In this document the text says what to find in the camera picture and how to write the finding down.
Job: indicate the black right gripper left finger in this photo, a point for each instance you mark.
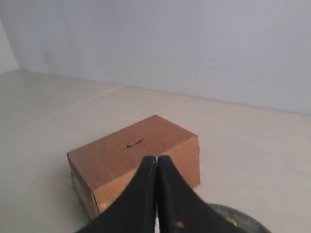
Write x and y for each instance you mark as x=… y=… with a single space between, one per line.
x=134 y=211

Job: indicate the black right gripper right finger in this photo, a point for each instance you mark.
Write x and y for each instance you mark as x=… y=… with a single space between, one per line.
x=180 y=209

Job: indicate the cardboard box with slot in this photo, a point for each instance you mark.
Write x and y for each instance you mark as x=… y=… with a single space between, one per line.
x=103 y=168

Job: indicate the round silver metal plate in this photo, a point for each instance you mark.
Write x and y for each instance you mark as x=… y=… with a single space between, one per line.
x=239 y=219

